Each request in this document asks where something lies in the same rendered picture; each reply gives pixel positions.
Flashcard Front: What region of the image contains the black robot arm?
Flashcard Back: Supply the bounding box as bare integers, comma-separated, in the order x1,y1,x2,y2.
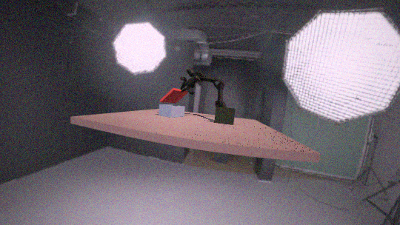
186,68,227,107

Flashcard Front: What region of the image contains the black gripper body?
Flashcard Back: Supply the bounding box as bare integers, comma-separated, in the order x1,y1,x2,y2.
181,77,195,95

